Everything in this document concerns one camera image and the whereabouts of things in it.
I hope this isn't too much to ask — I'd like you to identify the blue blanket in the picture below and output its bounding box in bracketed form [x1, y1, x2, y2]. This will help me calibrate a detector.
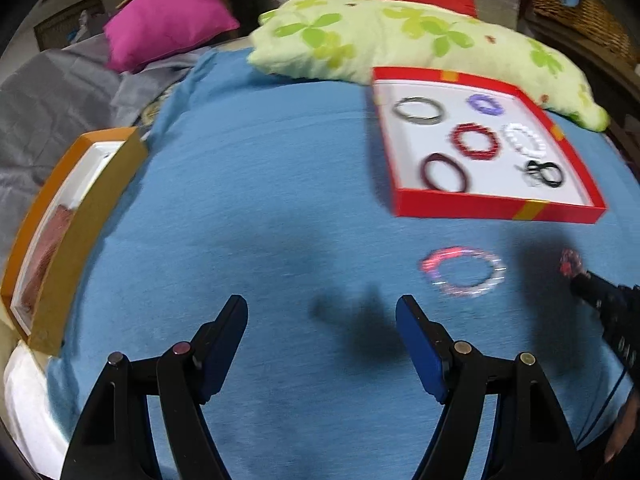
[47, 47, 640, 480]

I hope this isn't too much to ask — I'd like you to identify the black hair tie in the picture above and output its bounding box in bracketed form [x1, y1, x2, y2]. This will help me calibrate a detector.
[527, 160, 566, 190]

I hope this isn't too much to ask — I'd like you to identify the white sheet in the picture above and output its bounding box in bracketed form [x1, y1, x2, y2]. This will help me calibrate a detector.
[0, 345, 66, 478]

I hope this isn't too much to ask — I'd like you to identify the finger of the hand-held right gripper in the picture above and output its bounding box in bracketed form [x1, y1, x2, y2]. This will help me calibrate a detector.
[570, 270, 640, 376]

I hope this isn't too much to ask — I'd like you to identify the pink pillow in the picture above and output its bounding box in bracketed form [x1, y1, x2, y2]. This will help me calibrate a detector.
[103, 0, 241, 73]

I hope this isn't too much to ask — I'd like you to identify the pink and white bead bracelet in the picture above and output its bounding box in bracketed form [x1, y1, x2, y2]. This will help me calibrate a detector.
[420, 246, 507, 300]

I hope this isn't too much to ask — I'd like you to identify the red bead bracelet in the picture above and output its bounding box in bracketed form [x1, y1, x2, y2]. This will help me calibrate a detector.
[451, 122, 502, 158]

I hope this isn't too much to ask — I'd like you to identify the small pink bracelet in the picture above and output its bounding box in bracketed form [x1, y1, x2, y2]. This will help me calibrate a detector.
[560, 249, 583, 278]

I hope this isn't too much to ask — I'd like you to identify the grey bracelet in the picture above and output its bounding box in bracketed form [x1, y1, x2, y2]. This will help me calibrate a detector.
[392, 96, 445, 126]

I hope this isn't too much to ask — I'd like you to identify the green floral pillow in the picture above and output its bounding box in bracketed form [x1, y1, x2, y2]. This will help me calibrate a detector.
[248, 0, 611, 132]

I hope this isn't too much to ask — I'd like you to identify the orange cardboard box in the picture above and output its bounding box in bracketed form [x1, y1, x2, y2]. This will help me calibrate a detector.
[0, 126, 151, 358]

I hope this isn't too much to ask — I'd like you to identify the grey cloth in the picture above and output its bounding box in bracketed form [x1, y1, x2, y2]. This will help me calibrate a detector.
[0, 37, 201, 211]

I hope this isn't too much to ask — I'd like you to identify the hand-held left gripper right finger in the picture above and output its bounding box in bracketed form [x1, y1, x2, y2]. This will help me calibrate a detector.
[395, 295, 583, 480]

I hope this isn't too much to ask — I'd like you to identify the dark red bangle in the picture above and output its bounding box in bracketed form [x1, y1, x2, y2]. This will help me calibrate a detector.
[420, 152, 468, 193]

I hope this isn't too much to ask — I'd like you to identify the wicker basket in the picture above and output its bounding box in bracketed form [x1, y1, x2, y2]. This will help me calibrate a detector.
[522, 0, 640, 61]

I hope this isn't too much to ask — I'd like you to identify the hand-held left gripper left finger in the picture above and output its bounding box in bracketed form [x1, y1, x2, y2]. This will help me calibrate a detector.
[60, 295, 249, 480]

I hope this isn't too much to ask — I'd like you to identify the person's right hand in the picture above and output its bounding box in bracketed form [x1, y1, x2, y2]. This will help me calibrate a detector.
[602, 395, 640, 466]

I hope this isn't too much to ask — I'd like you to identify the purple bead bracelet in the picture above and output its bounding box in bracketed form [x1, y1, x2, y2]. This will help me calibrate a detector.
[467, 92, 503, 117]

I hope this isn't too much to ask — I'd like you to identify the red shallow box tray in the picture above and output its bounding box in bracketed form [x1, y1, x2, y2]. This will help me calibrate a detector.
[371, 66, 608, 224]

